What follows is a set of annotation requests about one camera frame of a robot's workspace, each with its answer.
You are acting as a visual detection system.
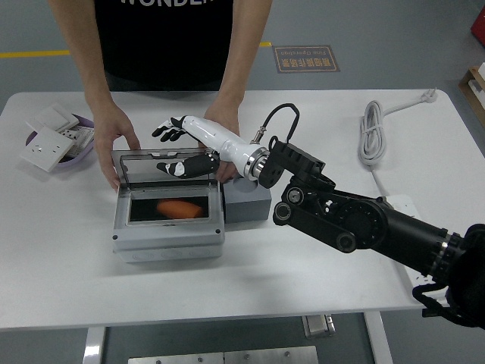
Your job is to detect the person's left hand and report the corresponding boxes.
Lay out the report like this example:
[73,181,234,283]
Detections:
[203,104,243,183]

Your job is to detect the person's right hand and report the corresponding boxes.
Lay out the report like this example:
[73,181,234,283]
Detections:
[92,102,142,191]

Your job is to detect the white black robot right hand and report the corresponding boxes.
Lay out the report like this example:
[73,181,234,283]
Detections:
[151,115,258,179]

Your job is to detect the orange cylinder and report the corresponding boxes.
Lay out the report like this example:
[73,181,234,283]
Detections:
[156,199,202,220]

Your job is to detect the grey box with clear lid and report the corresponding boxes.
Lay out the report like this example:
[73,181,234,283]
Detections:
[111,149,227,264]

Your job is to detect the grey cube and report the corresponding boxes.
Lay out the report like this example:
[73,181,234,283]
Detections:
[221,176,274,224]

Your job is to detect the red box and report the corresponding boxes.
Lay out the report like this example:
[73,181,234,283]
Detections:
[469,6,485,39]

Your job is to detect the white printed socket panel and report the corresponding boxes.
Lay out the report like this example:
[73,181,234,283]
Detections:
[56,127,95,158]

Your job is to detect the purple tray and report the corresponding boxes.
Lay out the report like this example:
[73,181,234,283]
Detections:
[24,113,95,174]

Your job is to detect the brown floor sign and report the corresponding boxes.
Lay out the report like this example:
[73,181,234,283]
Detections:
[272,45,341,74]

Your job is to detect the person's torso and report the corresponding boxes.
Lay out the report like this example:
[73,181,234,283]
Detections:
[93,0,236,92]

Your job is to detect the white table leg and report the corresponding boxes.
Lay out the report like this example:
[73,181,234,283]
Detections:
[363,311,395,364]
[81,326,106,364]

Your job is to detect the wooden crate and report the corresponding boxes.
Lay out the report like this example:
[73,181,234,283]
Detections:
[457,64,485,111]

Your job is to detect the white switch panel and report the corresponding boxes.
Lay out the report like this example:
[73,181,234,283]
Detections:
[26,104,80,133]

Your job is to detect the grey table bracket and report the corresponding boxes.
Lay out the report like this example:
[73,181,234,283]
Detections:
[302,313,337,338]

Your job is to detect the white power cable with plug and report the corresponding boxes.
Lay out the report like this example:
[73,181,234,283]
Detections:
[357,87,440,198]

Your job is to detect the metal base plate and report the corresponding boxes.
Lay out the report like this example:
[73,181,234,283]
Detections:
[127,345,319,364]

